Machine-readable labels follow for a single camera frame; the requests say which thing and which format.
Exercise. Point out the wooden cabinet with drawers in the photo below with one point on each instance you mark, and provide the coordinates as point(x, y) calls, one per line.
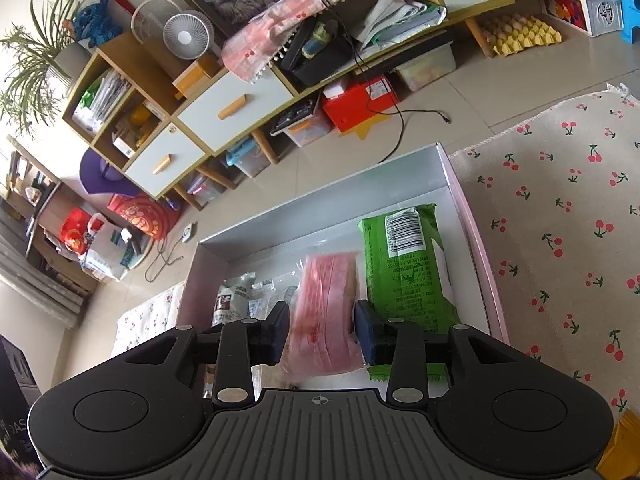
point(156, 133)

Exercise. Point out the clear plastic storage bin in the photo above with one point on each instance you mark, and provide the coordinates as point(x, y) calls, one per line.
point(427, 67)

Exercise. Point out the cherry print floor cloth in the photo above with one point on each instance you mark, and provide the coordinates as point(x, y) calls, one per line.
point(556, 203)

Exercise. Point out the purple hat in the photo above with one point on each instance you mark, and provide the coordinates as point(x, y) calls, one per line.
point(97, 176)

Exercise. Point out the red storage box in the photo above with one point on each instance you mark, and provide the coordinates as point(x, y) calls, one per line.
point(359, 102)

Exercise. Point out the green potted plant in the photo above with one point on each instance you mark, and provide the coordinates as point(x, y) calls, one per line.
point(27, 99)

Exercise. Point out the pink cardboard box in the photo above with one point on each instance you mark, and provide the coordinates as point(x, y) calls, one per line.
point(326, 221)

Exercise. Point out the clear white wafer packet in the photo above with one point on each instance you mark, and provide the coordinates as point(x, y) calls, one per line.
point(264, 295)

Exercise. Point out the gold snack bar packet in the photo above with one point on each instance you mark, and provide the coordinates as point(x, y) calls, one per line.
point(621, 459)

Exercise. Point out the pink snack packet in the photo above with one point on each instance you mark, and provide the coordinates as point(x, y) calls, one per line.
point(321, 339)

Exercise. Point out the pink cherry cloth on cabinet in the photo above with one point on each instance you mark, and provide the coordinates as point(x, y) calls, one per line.
point(280, 25)

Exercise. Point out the black basket on shelf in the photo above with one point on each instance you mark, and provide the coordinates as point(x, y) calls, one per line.
point(318, 48)

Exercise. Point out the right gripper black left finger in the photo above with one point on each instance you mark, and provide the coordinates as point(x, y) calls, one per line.
point(243, 345)

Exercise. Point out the grey white biscuit roll packet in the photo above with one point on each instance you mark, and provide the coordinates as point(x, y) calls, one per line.
point(233, 299)

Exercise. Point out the yellow egg tray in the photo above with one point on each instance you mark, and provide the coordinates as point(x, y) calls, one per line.
point(514, 33)

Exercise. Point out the red round snack bag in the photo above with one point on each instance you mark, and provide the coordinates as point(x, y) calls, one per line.
point(152, 218)

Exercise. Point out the green snack packet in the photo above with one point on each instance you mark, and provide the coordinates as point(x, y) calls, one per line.
point(406, 268)

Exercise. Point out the white desk fan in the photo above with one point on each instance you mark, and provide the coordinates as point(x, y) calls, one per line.
point(188, 35)

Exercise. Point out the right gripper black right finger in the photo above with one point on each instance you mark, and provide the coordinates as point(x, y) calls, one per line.
point(399, 344)

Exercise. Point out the white patterned box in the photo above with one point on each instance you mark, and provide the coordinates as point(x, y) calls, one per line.
point(593, 17)

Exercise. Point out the blue plastic stool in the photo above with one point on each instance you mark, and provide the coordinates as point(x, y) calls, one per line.
point(631, 20)

